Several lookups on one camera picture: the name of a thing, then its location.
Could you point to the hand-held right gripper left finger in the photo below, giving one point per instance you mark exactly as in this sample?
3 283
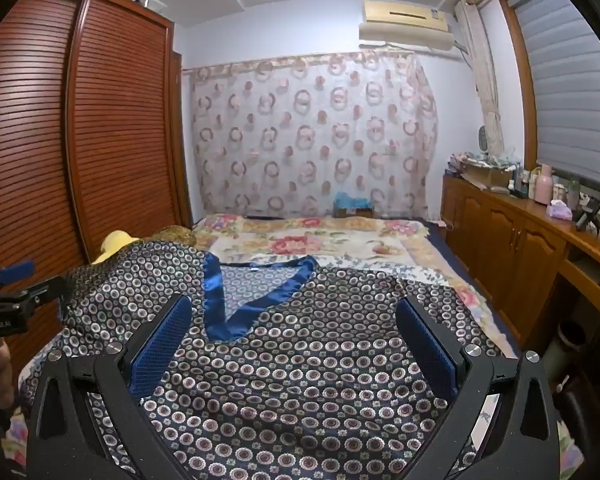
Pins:
160 347

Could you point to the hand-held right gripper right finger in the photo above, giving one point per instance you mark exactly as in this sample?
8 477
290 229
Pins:
427 347

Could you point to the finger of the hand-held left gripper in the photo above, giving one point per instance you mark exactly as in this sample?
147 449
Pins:
17 270
45 292

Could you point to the navy circle-patterned satin garment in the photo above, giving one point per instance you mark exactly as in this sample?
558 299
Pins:
290 385

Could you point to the yellow plush toy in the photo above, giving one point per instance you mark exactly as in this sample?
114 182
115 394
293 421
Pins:
112 246

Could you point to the white blue-flowered bed sheet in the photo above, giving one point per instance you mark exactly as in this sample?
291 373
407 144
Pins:
390 267

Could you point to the brown plush toy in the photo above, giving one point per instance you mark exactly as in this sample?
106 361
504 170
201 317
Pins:
175 236

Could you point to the wooden sideboard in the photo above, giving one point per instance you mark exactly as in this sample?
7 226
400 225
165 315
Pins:
505 240

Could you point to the grey waste bin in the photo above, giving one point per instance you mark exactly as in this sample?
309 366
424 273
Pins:
567 350

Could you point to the wooden louvered wardrobe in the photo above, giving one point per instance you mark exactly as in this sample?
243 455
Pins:
55 135

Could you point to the blue cloth bundle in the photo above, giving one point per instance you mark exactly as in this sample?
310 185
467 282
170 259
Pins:
352 202

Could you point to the cardboard box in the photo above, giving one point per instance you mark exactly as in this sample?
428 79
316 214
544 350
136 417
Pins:
487 175

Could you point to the dark blue bottle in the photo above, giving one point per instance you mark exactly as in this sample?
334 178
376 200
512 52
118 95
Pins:
520 184

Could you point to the purple tissue pack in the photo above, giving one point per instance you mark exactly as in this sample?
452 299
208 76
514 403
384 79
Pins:
559 211

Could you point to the pink bottle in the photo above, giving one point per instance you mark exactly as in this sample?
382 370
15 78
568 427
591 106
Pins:
545 185

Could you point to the small black tripod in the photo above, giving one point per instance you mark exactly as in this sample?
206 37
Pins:
587 215

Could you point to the green bottle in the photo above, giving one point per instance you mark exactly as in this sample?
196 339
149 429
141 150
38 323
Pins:
573 195

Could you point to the small desk fan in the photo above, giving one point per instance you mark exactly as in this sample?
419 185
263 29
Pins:
482 140

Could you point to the sheer circle-patterned curtain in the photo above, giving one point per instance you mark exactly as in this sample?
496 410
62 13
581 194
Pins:
305 135

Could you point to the tied beige drape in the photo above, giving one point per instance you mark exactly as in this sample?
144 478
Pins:
485 85

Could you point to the white storage box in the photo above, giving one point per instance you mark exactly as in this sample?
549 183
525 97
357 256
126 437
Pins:
152 4

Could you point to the grey window blind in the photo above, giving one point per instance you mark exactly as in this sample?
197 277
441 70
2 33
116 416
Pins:
570 85

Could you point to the wooden window frame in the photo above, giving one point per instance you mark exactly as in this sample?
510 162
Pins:
520 85

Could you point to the beige wall air conditioner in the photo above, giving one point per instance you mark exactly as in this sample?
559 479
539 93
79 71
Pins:
405 16

